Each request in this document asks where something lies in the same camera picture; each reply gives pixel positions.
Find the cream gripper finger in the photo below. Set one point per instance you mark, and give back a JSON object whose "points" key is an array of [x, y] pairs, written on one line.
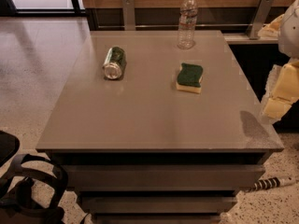
{"points": [[271, 29], [281, 90]]}

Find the green aluminium can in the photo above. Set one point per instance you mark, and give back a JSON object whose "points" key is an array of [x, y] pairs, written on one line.
{"points": [[115, 63]]}

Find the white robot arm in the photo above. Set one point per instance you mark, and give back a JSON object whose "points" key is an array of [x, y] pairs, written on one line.
{"points": [[288, 40]]}

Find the clear plastic water bottle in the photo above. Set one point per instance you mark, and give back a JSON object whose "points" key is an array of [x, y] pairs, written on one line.
{"points": [[187, 23]]}

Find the green and yellow sponge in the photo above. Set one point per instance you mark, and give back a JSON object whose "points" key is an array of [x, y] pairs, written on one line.
{"points": [[189, 78]]}

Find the grey drawer cabinet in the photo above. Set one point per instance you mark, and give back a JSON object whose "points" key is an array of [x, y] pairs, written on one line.
{"points": [[138, 151]]}

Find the right metal shelf bracket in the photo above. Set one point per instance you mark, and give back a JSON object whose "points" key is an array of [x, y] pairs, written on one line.
{"points": [[259, 17]]}

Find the metal shelf bracket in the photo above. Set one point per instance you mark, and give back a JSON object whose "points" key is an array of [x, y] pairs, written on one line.
{"points": [[128, 12], [259, 17]]}

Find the grey wall shelf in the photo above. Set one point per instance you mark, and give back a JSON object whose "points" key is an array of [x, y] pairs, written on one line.
{"points": [[243, 39]]}

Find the left metal shelf bracket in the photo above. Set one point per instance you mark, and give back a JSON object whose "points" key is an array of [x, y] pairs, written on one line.
{"points": [[128, 12]]}

